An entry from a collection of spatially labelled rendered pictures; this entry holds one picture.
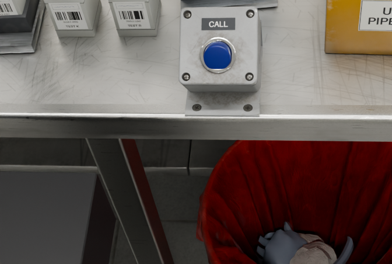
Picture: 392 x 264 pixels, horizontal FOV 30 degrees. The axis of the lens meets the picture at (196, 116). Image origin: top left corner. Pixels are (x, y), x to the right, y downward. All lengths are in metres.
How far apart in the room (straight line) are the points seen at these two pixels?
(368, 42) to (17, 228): 0.36
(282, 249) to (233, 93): 0.67
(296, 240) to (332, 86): 0.68
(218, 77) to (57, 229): 0.20
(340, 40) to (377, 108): 0.08
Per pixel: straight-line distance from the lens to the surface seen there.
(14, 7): 0.76
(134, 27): 0.75
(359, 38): 0.71
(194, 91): 0.70
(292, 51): 0.73
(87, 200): 0.57
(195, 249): 1.59
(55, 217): 0.57
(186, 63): 0.65
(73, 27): 0.77
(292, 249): 1.34
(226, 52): 0.64
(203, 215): 1.12
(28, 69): 0.76
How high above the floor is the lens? 1.43
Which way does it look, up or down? 54 degrees down
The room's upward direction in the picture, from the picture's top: 11 degrees counter-clockwise
